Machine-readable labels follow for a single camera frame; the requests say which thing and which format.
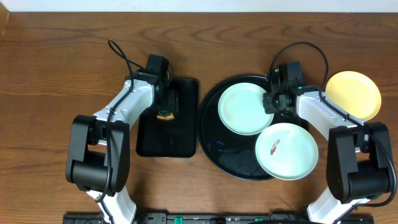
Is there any yellow plate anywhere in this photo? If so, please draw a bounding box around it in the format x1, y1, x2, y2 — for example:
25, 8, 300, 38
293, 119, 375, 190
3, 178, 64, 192
325, 71, 381, 121

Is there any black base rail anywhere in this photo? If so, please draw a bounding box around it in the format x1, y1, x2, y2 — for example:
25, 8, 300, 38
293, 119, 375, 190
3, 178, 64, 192
62, 212, 375, 224

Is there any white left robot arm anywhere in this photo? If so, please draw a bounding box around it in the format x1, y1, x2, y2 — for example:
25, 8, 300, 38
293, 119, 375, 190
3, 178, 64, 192
66, 72, 170, 223

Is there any light green plate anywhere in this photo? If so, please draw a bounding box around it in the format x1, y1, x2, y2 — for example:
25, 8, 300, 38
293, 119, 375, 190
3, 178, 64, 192
255, 123, 318, 180
218, 82, 274, 136

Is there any light green plate front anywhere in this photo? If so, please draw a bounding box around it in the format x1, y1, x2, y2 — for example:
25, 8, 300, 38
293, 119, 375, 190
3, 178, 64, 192
255, 123, 318, 180

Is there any green yellow sponge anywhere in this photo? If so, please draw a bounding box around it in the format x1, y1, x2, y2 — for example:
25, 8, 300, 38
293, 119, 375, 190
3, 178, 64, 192
156, 113, 175, 121

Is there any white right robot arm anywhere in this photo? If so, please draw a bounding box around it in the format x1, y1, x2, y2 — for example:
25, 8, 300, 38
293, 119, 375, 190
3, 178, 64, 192
263, 79, 397, 223

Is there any black rectangular tray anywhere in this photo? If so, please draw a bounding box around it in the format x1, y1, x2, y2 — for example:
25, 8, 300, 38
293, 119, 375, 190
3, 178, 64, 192
136, 78, 198, 157

